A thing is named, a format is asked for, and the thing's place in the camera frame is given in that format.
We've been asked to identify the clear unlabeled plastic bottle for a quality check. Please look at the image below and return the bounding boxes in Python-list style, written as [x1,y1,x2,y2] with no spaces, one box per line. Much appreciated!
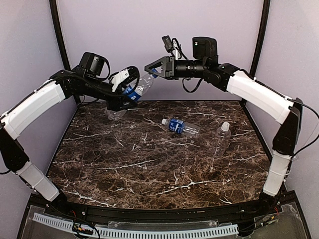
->
[213,121,231,157]

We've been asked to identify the white cap blue label bottle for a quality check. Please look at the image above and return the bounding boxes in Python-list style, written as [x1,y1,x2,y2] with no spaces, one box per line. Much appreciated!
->
[161,118,201,138]

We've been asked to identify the black frame post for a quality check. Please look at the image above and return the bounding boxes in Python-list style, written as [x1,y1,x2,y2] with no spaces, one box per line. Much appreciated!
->
[249,0,271,77]
[49,0,71,70]

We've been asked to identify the blue cap pepsi bottle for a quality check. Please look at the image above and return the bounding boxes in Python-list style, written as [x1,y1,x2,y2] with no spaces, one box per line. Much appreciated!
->
[105,68,157,120]

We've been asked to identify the left black frame post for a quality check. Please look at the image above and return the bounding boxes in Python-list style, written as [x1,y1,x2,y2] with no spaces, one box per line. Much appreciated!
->
[49,0,71,70]

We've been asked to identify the white slotted cable duct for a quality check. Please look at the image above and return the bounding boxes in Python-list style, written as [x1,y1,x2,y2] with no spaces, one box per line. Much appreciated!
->
[32,213,238,239]

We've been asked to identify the right black frame post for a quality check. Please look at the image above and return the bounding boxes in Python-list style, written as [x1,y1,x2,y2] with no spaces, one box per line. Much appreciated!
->
[249,0,271,77]

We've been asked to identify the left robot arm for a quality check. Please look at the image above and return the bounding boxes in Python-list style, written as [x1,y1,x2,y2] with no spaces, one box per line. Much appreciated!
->
[0,52,140,203]

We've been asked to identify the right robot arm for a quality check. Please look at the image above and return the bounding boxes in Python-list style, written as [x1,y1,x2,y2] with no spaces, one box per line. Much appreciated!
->
[145,37,304,197]

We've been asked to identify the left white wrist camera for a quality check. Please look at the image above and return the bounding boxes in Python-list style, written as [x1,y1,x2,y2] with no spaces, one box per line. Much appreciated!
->
[109,68,130,93]

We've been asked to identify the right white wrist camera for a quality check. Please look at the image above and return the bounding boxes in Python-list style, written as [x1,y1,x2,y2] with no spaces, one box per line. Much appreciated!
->
[162,35,181,60]

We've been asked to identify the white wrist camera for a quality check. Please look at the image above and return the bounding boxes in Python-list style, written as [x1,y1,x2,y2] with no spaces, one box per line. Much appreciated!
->
[162,35,181,60]
[109,68,130,93]

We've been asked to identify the black front frame rail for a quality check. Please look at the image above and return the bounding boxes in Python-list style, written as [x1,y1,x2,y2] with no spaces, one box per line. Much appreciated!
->
[29,191,297,225]

